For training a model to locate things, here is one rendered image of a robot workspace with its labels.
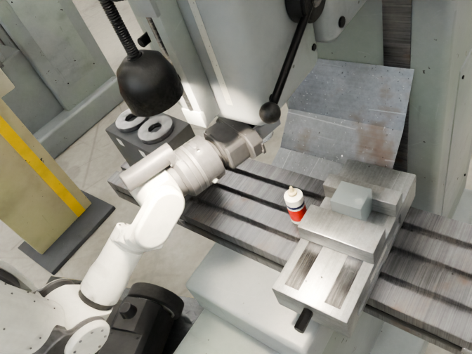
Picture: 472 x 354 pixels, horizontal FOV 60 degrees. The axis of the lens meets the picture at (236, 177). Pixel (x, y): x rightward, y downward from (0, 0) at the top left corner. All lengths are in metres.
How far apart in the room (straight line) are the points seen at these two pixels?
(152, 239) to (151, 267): 1.58
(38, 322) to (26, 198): 1.87
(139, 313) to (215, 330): 0.37
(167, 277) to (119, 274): 1.46
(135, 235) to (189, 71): 0.27
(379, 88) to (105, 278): 0.74
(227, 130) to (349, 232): 0.29
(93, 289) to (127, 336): 0.67
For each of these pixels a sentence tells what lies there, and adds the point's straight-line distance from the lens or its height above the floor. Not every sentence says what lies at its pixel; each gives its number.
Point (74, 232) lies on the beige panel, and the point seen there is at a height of 0.03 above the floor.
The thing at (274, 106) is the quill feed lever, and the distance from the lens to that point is 0.55.
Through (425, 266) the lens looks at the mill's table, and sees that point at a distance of 0.87.
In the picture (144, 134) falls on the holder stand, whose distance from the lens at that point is 1.00.
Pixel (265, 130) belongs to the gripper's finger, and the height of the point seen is 1.24.
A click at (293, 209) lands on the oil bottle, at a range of 0.89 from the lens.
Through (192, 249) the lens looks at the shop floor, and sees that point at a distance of 2.22.
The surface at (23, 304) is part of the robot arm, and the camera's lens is 0.67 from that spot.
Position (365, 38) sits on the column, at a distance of 1.03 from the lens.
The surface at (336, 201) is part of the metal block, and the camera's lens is 0.78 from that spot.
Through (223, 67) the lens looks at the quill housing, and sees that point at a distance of 0.57.
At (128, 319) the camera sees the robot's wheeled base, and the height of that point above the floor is 0.61.
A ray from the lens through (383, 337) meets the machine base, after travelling 1.62.
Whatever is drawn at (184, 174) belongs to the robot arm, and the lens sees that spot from 0.68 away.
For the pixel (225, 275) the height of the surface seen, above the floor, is 0.88.
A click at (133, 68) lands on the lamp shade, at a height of 1.51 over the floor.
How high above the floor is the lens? 1.71
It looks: 45 degrees down
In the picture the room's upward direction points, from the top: 23 degrees counter-clockwise
